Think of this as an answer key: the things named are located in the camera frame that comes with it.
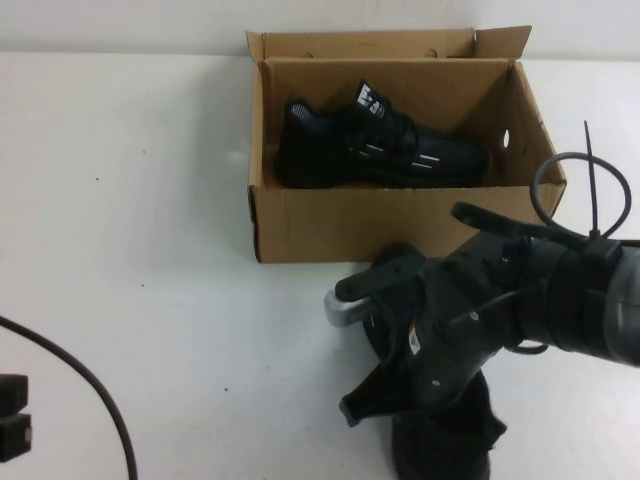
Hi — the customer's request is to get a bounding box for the black knit sneaker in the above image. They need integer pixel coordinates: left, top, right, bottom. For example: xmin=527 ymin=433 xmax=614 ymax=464
xmin=372 ymin=241 xmax=509 ymax=480
xmin=276 ymin=77 xmax=492 ymax=190

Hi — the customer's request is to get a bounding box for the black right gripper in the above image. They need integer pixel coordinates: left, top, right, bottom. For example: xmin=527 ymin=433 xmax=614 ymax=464
xmin=338 ymin=233 xmax=534 ymax=427

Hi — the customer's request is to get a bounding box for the thick black camera cable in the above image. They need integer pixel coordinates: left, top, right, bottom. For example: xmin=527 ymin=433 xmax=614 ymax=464
xmin=451 ymin=201 xmax=601 ymax=251

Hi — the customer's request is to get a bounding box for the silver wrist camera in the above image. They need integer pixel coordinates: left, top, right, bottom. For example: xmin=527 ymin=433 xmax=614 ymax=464
xmin=323 ymin=258 xmax=431 ymax=334

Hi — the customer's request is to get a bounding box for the black zip tie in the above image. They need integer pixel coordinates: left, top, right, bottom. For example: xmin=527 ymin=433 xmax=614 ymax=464
xmin=531 ymin=119 xmax=632 ymax=242

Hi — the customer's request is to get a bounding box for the thin black cable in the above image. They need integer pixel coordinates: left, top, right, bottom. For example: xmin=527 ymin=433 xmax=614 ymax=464
xmin=439 ymin=278 xmax=547 ymax=357

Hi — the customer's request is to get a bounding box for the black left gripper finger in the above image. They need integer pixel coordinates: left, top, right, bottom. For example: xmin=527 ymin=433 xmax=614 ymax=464
xmin=0 ymin=373 xmax=30 ymax=414
xmin=0 ymin=412 xmax=34 ymax=452

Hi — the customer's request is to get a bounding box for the brown cardboard shoe box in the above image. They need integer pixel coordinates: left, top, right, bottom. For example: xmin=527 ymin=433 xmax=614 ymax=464
xmin=244 ymin=25 xmax=569 ymax=264

